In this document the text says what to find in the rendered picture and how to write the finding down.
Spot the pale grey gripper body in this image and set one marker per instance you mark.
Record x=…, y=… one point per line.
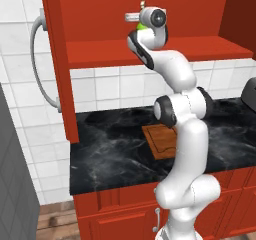
x=132, y=17

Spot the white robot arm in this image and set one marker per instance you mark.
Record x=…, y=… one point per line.
x=186, y=140

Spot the green spray bottle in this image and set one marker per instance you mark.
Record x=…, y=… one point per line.
x=141, y=26

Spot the wooden cutting board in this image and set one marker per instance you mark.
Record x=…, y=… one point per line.
x=160, y=142

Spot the red base cabinet door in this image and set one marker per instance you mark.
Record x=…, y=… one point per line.
x=123, y=225
x=240, y=214

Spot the red drawer front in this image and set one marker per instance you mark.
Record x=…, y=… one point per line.
x=238, y=180
x=113, y=197

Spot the grey fridge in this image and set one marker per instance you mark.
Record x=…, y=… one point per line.
x=15, y=184

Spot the red wall cabinet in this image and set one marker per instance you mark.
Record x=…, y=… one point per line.
x=106, y=50

